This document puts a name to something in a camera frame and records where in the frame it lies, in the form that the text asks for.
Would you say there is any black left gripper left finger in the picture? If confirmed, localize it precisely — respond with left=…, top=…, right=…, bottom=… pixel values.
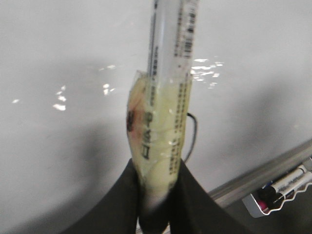
left=62, top=159, right=139, bottom=234

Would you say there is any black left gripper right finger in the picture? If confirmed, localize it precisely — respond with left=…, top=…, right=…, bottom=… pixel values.
left=169, top=161, right=251, bottom=234

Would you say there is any white black whiteboard marker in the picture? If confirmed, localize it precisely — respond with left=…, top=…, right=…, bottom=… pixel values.
left=127, top=0, right=198, bottom=212

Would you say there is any white whiteboard surface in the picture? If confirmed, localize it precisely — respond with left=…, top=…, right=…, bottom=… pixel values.
left=0, top=0, right=312, bottom=234

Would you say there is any white marker tray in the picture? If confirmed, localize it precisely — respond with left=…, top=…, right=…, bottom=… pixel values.
left=241, top=158, right=312, bottom=219

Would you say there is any black capped marker in tray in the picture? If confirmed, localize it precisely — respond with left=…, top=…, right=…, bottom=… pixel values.
left=258, top=165, right=312, bottom=209

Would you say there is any aluminium whiteboard bottom frame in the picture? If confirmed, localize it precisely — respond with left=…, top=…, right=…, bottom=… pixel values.
left=208, top=139, right=312, bottom=208

